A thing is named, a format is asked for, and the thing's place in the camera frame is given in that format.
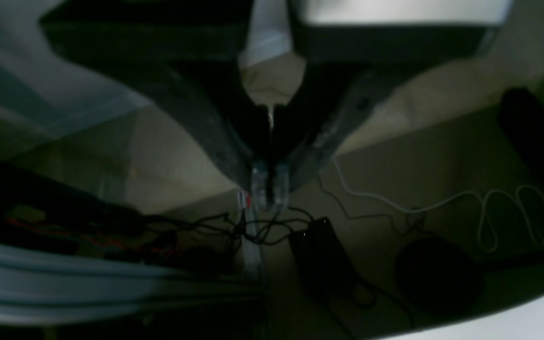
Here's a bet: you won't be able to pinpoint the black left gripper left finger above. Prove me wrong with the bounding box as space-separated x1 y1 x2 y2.
41 22 266 211

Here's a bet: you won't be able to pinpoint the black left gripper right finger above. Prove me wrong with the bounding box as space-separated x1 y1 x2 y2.
270 24 498 210

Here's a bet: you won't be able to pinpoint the black power adapter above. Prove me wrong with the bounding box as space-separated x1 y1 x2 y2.
289 217 357 300

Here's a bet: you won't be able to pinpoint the black round object on floor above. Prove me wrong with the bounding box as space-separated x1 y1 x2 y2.
394 238 484 316

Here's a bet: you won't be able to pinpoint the black tangled cables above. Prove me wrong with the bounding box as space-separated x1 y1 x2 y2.
144 205 320 246

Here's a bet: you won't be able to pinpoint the white cable on floor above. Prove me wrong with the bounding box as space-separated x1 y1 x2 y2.
332 158 544 253

